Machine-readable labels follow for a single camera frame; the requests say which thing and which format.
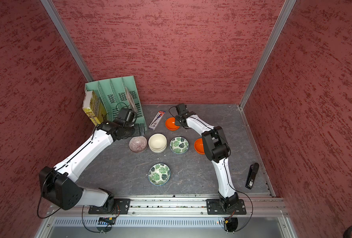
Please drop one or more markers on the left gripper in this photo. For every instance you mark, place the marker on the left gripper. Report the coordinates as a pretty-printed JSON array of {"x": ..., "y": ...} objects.
[{"x": 124, "y": 136}]

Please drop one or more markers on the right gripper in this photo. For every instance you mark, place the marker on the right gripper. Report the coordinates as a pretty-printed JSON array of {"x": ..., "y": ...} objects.
[{"x": 177, "y": 121}]

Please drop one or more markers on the orange bowl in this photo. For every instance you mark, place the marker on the orange bowl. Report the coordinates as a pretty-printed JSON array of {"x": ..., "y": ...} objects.
[
  {"x": 198, "y": 146},
  {"x": 171, "y": 124}
]

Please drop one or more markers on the purple striped bowl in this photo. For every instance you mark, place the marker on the purple striped bowl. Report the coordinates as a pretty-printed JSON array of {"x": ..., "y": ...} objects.
[{"x": 138, "y": 144}]

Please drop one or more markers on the green leaf bowl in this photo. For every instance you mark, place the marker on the green leaf bowl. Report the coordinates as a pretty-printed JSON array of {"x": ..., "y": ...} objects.
[
  {"x": 159, "y": 174},
  {"x": 179, "y": 145}
]

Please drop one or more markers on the cream bowl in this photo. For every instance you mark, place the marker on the cream bowl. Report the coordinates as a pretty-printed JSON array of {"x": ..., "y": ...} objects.
[
  {"x": 157, "y": 141},
  {"x": 158, "y": 150}
]

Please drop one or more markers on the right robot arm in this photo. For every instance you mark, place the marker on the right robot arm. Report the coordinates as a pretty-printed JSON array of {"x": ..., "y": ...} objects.
[{"x": 216, "y": 150}]

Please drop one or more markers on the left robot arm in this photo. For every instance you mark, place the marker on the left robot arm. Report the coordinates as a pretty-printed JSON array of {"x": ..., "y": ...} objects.
[{"x": 58, "y": 184}]

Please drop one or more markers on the grey folder in organizer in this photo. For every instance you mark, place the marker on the grey folder in organizer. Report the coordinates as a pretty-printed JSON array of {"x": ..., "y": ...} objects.
[{"x": 130, "y": 100}]

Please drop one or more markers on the pen blister pack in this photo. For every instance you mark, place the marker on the pen blister pack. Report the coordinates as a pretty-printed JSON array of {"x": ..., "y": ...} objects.
[{"x": 156, "y": 120}]

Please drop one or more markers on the green file organizer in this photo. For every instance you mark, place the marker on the green file organizer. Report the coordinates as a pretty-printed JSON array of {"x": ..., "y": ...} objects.
[{"x": 112, "y": 94}]

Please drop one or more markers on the yellow book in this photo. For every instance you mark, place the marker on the yellow book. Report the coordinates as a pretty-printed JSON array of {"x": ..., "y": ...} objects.
[{"x": 94, "y": 108}]

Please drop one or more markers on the black stapler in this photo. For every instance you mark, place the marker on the black stapler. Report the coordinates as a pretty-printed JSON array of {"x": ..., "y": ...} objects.
[{"x": 253, "y": 170}]

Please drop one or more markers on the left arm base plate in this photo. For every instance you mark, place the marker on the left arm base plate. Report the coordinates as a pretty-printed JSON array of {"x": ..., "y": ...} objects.
[{"x": 122, "y": 206}]

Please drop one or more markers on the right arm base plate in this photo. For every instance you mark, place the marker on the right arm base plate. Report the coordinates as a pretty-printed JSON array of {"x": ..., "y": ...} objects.
[{"x": 217, "y": 207}]

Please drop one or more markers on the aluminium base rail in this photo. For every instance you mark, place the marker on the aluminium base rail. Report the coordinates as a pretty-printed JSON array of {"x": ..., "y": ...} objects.
[{"x": 189, "y": 205}]

